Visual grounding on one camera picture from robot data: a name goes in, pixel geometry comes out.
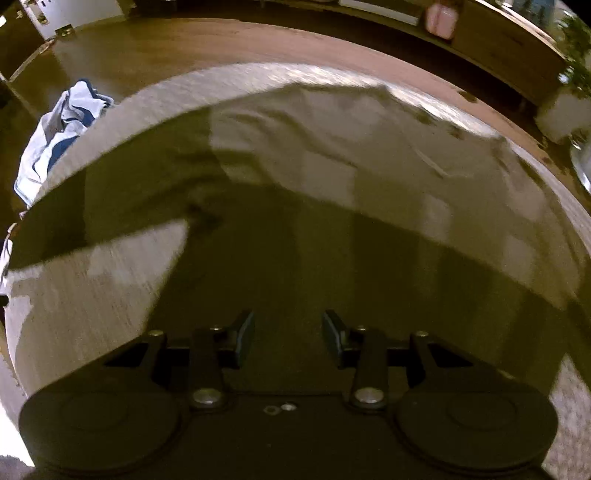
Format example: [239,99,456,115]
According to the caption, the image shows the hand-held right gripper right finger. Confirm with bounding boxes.
[322,310,518,409]

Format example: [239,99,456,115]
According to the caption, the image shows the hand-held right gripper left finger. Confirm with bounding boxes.
[60,310,256,409]

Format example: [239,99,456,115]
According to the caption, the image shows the beige shirt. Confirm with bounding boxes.
[9,84,581,398]

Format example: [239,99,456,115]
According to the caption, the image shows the blue and white cloth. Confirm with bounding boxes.
[14,79,115,208]

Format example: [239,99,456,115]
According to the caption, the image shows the potted plant in white pot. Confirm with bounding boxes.
[536,9,591,144]

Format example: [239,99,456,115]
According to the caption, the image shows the wooden sideboard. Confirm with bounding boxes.
[268,0,571,109]

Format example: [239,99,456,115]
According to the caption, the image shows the pink bag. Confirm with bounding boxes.
[425,0,462,40]

